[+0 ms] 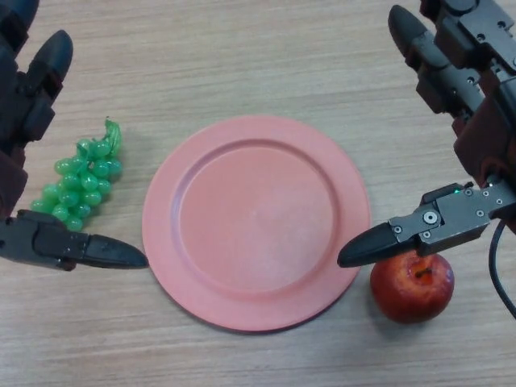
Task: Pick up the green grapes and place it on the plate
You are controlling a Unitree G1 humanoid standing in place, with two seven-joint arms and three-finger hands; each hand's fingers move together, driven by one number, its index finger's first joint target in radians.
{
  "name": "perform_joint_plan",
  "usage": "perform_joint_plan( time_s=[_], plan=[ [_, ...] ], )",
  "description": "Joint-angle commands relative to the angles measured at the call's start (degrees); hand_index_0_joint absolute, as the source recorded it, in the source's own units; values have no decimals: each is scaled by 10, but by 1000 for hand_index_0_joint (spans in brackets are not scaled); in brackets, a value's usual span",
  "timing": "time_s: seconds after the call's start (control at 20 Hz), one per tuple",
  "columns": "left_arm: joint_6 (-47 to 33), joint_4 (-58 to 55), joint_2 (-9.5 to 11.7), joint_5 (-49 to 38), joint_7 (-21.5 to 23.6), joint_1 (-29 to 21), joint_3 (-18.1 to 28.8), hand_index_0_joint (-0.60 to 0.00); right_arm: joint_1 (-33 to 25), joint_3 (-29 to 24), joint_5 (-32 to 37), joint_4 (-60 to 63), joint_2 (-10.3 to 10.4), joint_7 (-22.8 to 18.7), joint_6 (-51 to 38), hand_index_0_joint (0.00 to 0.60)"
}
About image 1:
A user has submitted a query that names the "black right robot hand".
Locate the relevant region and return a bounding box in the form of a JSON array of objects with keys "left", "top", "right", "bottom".
[{"left": 337, "top": 0, "right": 516, "bottom": 269}]

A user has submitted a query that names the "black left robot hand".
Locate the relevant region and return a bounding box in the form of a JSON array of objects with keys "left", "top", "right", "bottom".
[{"left": 0, "top": 0, "right": 150, "bottom": 272}]

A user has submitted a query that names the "green grapes bunch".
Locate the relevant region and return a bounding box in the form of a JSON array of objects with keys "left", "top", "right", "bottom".
[{"left": 31, "top": 116, "right": 123, "bottom": 232}]

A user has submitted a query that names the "pink round plate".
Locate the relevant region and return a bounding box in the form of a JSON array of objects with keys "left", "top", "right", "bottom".
[{"left": 141, "top": 115, "right": 372, "bottom": 333}]

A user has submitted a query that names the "red apple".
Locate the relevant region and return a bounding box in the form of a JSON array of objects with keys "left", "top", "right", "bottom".
[{"left": 370, "top": 252, "right": 456, "bottom": 324}]

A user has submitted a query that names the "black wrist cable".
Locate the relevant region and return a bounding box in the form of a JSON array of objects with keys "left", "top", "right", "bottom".
[{"left": 489, "top": 219, "right": 516, "bottom": 318}]

